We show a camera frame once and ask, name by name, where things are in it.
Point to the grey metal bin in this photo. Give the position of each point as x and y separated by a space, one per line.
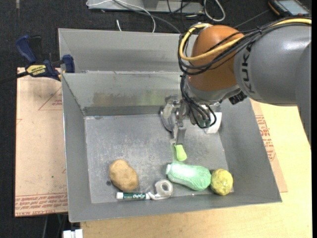
138 142

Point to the yellow toy lemon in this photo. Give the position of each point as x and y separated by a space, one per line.
222 182

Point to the green toy cabbage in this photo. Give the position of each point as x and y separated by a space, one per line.
189 176

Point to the small light green piece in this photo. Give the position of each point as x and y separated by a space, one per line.
180 153

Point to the brown cardboard board red print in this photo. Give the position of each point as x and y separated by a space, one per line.
39 142

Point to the brown toy potato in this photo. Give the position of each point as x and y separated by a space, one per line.
123 175

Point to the green and white marker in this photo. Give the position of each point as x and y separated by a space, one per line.
132 196

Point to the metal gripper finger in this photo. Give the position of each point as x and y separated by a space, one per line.
166 120
180 136

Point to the clear tape roll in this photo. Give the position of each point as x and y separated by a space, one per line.
163 188

